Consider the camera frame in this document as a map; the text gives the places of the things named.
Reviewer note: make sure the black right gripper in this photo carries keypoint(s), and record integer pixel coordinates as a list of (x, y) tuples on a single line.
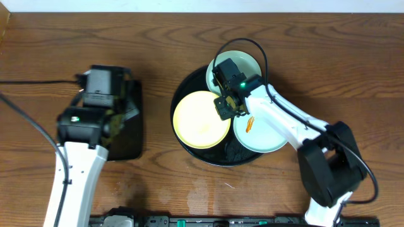
[(222, 113)]

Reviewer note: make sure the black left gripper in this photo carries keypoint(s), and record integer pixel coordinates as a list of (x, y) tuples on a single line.
[(125, 103)]

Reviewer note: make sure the yellow plate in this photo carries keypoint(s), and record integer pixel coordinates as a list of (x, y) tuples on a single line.
[(197, 123)]

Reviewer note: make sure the pale green plate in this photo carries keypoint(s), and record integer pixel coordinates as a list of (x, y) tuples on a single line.
[(256, 135), (245, 63)]

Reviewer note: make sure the orange green sponge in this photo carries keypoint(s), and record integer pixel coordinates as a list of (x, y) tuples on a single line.
[(114, 118)]

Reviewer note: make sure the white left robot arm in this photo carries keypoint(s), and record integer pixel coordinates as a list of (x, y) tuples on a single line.
[(103, 122)]

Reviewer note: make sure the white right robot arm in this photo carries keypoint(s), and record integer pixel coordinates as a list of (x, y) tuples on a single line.
[(331, 167)]

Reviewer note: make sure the round black tray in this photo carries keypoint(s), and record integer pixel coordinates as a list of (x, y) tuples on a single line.
[(229, 152)]

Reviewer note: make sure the rectangular black tray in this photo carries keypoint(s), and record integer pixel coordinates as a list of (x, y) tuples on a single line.
[(128, 144)]

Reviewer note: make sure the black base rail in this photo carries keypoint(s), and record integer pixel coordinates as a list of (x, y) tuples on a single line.
[(165, 221)]

